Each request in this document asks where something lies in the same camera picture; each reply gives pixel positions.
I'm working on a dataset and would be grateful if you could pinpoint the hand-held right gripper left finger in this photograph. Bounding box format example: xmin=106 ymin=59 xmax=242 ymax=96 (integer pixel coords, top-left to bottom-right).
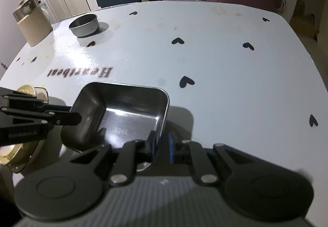
xmin=69 ymin=130 xmax=157 ymax=187

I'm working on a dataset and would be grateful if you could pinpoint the round steel bowl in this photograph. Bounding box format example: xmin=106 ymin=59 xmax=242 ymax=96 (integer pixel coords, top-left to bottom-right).
xmin=69 ymin=14 xmax=100 ymax=37

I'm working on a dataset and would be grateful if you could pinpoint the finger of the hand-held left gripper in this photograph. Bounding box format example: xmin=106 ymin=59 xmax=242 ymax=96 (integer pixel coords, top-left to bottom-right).
xmin=0 ymin=87 xmax=72 ymax=113
xmin=0 ymin=107 xmax=82 ymax=126

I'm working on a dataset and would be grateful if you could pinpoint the steel rectangular container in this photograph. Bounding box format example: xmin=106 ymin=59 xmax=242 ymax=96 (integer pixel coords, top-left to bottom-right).
xmin=61 ymin=82 xmax=170 ymax=171

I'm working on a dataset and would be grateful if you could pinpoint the beige canister with steel lid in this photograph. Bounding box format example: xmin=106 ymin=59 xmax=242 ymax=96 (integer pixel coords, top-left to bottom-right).
xmin=13 ymin=0 xmax=53 ymax=48

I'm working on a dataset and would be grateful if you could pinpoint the cream two-handled bowl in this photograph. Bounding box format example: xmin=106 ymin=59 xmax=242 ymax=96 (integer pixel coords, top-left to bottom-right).
xmin=0 ymin=84 xmax=39 ymax=166

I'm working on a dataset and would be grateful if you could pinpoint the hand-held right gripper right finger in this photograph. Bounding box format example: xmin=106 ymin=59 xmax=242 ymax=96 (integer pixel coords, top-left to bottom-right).
xmin=167 ymin=132 xmax=258 ymax=187

